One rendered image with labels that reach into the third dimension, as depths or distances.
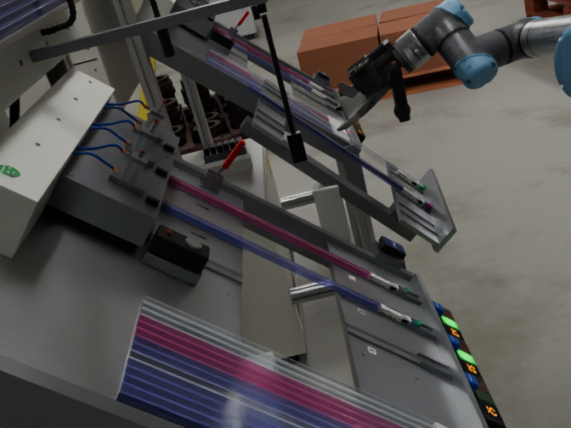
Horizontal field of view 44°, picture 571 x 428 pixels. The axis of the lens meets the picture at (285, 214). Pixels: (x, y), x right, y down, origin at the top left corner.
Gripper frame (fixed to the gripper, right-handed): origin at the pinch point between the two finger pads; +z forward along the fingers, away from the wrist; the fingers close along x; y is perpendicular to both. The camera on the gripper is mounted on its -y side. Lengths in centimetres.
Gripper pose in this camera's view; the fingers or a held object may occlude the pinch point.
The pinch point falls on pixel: (337, 122)
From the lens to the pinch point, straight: 159.3
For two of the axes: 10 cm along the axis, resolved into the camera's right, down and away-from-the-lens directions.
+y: -6.6, -6.9, -3.0
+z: -7.5, 5.9, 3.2
